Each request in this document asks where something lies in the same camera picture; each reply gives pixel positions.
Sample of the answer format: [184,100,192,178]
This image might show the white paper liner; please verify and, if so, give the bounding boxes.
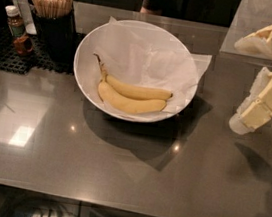
[72,12,217,126]

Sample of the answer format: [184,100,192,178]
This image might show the white flat card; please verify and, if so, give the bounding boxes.
[13,0,37,36]

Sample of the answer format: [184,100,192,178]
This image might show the black chopstick holder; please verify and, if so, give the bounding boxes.
[33,10,77,64]

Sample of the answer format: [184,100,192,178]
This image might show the bundle of wooden chopsticks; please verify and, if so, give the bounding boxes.
[31,0,73,19]

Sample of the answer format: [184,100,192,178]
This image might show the black grid mat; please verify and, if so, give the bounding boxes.
[0,27,74,75]

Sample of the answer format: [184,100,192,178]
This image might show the white bowl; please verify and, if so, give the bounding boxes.
[66,12,208,132]

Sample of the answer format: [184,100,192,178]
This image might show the yellow banana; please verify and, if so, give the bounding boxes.
[97,81,167,115]
[95,53,172,101]

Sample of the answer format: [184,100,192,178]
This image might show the clear acrylic stand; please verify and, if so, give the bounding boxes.
[220,0,272,55]

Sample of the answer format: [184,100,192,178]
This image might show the small red-brown condiment jar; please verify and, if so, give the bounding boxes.
[13,35,33,56]

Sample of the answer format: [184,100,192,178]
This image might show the sauce bottle white cap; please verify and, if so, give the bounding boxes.
[1,3,30,40]

